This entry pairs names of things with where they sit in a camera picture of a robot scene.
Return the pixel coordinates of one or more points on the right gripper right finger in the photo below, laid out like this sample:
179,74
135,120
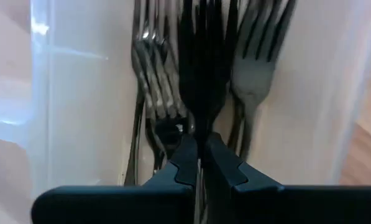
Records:
281,205

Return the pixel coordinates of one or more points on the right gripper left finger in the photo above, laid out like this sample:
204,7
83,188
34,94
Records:
126,205

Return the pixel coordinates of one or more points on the clear plastic cutlery tray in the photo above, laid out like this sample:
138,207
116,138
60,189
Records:
89,109

